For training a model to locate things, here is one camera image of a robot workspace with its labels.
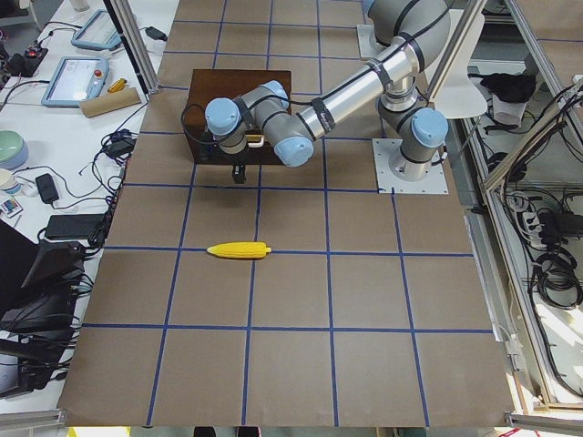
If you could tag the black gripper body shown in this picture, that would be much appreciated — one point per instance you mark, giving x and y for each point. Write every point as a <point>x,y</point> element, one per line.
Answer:
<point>235,161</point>

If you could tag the dark brown wooden drawer box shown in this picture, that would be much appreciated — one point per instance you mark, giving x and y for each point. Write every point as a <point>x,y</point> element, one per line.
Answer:
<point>207,84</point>

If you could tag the yellow toy corn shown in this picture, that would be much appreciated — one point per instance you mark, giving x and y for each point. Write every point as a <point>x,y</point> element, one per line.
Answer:
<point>240,250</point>

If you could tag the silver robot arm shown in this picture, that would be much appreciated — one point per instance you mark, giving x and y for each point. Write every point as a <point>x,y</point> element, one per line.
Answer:
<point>424,25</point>
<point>387,79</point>

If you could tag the brown cardboard tube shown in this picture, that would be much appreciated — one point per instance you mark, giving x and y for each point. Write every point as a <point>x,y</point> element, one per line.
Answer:
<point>110,102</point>

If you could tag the black power adapter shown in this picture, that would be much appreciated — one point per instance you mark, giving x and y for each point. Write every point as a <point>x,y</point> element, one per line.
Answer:
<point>155,33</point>

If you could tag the near blue teach pendant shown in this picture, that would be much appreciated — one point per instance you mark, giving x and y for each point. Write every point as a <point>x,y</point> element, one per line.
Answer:
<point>76,79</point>

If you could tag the blue teach pendant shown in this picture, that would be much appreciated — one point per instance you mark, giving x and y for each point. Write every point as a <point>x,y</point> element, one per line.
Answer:
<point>98,33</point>
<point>76,79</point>

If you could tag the far blue teach pendant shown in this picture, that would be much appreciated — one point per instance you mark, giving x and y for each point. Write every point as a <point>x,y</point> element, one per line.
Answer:
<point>98,33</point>

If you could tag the black laptop power brick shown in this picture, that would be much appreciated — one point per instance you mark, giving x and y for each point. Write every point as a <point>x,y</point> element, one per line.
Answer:
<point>76,226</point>

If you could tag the black smartphone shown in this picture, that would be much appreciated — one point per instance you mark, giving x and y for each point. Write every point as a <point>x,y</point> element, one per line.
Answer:
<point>46,188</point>

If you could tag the green and blue bowl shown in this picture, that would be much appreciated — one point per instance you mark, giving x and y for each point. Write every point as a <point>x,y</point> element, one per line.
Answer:
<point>14,150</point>

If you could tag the white paper cup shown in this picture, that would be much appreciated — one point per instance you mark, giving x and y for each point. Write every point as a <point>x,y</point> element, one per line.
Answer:
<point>8,183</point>

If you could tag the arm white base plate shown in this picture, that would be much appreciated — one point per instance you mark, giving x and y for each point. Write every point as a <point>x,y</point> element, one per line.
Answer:
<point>369,47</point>
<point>396,175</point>

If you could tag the aluminium frame post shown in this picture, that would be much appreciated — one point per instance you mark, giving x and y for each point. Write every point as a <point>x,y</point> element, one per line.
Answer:
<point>126,25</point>

